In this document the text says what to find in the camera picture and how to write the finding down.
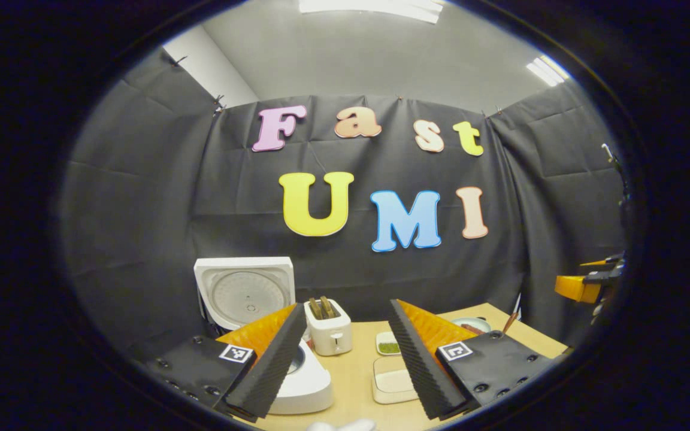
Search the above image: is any white divided bean dish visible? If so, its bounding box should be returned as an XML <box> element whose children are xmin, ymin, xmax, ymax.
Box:
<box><xmin>376</xmin><ymin>331</ymin><xmax>401</xmax><ymax>356</ymax></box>

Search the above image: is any pale green plate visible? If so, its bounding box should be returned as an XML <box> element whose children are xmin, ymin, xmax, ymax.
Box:
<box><xmin>452</xmin><ymin>317</ymin><xmax>492</xmax><ymax>335</ymax></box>

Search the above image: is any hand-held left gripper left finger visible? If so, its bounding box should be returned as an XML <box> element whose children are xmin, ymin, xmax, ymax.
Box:
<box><xmin>141</xmin><ymin>302</ymin><xmax>308</xmax><ymax>423</ymax></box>

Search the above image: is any black backdrop cloth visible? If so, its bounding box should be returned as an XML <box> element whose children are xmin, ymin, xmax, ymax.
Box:
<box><xmin>60</xmin><ymin>48</ymin><xmax>627</xmax><ymax>360</ymax></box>

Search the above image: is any ceiling light panel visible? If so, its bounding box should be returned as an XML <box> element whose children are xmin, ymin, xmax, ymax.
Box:
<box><xmin>526</xmin><ymin>55</ymin><xmax>570</xmax><ymax>87</ymax></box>
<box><xmin>298</xmin><ymin>0</ymin><xmax>444</xmax><ymax>23</ymax></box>

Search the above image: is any white toaster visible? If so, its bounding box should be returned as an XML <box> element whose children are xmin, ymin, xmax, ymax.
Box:
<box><xmin>304</xmin><ymin>298</ymin><xmax>353</xmax><ymax>357</ymax></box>

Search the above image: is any white rice cooker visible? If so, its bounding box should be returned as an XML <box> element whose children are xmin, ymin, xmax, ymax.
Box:
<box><xmin>194</xmin><ymin>257</ymin><xmax>334</xmax><ymax>415</ymax></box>

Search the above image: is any clear plastic container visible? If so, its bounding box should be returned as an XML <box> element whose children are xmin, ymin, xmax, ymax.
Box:
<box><xmin>372</xmin><ymin>357</ymin><xmax>420</xmax><ymax>405</ymax></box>

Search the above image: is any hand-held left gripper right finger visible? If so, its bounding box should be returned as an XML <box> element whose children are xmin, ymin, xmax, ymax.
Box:
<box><xmin>388</xmin><ymin>299</ymin><xmax>561</xmax><ymax>421</ymax></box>

